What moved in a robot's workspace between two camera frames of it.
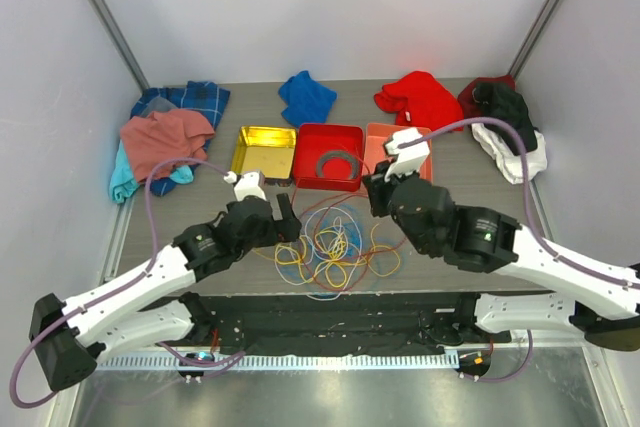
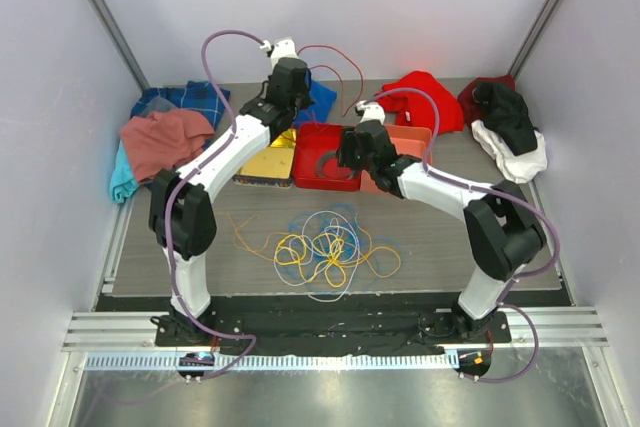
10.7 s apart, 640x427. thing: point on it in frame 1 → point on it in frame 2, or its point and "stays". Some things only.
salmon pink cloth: x=154 y=136 stays
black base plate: x=334 y=324 stays
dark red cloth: x=470 y=107 stays
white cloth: x=507 y=161 stays
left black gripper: x=290 y=224 → x=306 y=99
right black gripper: x=378 y=188 → x=347 y=143
